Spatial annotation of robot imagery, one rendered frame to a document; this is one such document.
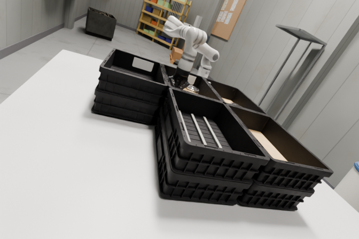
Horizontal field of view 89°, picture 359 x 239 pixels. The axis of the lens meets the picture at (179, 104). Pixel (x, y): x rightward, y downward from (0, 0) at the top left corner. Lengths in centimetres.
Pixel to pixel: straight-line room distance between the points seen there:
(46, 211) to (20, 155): 21
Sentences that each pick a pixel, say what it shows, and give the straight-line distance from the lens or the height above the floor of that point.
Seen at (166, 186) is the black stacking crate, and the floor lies 75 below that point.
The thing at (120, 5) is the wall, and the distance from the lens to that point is 996.
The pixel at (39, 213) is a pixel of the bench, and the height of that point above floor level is 70.
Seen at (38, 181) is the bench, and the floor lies 70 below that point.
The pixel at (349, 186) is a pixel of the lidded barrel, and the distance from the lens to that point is 249.
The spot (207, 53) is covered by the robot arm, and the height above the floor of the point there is 107.
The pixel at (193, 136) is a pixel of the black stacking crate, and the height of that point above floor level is 83.
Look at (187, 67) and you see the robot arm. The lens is 94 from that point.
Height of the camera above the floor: 120
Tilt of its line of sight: 23 degrees down
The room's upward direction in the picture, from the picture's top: 22 degrees clockwise
